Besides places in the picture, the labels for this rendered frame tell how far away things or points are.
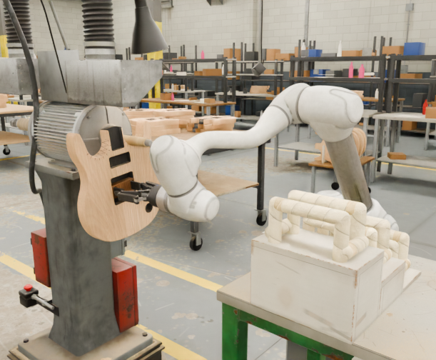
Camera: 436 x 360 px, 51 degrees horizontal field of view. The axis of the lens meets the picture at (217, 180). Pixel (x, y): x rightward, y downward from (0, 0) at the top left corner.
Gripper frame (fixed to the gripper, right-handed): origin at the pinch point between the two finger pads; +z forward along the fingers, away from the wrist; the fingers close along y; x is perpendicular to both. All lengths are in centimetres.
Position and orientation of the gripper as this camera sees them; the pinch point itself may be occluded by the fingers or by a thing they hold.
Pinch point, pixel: (124, 188)
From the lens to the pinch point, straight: 166.9
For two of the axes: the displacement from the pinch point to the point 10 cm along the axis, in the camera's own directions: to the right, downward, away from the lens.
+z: -7.7, -1.4, 6.2
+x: -0.9, -9.5, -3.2
